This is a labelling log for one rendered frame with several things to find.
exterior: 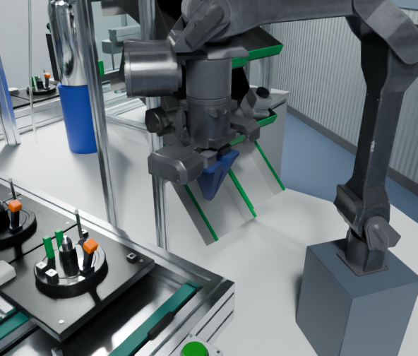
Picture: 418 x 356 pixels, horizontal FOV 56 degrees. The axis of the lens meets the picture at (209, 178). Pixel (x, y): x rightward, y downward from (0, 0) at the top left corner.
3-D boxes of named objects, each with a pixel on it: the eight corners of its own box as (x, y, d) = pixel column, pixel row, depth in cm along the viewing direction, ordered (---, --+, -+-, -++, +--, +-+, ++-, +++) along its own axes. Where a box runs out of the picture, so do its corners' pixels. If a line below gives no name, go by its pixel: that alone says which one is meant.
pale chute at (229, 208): (246, 222, 93) (257, 215, 90) (206, 246, 85) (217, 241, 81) (187, 121, 96) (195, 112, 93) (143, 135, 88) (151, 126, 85)
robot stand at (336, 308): (397, 359, 75) (424, 279, 65) (332, 380, 71) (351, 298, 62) (351, 306, 87) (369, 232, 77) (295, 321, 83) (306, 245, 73)
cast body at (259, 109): (265, 123, 93) (277, 99, 89) (249, 123, 92) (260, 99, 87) (251, 100, 98) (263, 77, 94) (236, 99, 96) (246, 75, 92)
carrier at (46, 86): (77, 93, 203) (73, 68, 197) (35, 105, 185) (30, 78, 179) (48, 86, 215) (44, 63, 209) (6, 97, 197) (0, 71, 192)
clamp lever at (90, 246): (94, 267, 78) (99, 243, 73) (85, 273, 76) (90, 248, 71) (81, 256, 79) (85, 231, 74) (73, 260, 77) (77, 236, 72)
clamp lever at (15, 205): (22, 226, 90) (22, 203, 85) (13, 230, 89) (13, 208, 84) (12, 217, 91) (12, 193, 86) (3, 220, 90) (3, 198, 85)
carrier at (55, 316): (155, 266, 85) (151, 217, 79) (61, 343, 67) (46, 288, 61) (81, 229, 97) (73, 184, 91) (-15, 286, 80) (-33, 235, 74)
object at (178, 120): (210, 94, 53) (173, 85, 57) (175, 106, 48) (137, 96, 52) (209, 135, 56) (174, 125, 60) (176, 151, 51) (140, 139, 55)
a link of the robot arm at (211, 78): (240, 32, 50) (167, 34, 49) (253, 38, 45) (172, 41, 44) (238, 85, 53) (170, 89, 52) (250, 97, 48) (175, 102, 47)
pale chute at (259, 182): (275, 196, 104) (285, 189, 101) (241, 215, 96) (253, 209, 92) (221, 106, 107) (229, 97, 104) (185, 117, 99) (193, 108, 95)
